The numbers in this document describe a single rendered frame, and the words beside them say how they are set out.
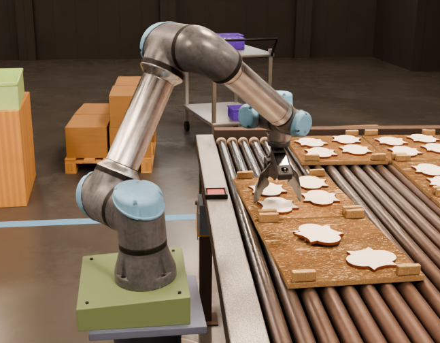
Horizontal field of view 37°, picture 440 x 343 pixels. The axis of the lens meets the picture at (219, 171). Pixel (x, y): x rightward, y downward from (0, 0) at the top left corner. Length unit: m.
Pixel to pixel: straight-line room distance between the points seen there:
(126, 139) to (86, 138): 3.93
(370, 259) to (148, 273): 0.58
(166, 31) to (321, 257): 0.71
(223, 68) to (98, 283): 0.60
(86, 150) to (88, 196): 3.96
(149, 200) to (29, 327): 1.95
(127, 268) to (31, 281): 2.27
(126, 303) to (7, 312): 2.03
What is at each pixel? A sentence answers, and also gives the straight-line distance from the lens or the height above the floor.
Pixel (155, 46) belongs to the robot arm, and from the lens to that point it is 1.65.
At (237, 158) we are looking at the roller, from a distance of 2.66.
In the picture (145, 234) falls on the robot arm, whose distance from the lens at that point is 1.51.
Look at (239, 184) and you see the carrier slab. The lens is 2.30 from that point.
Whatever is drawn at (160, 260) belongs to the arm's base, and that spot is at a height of 1.00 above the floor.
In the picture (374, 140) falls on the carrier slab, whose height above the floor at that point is 0.94.
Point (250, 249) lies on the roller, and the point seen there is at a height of 0.91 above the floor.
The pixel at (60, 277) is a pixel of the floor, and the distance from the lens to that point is 3.81.
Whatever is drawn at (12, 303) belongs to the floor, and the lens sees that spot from 3.59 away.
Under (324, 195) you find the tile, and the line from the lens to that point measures 2.19.
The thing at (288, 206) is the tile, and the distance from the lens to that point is 2.07.
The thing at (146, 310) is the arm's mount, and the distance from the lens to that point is 1.53.
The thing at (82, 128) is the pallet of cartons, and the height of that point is 0.38.
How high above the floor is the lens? 1.66
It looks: 17 degrees down
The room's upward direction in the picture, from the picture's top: 1 degrees clockwise
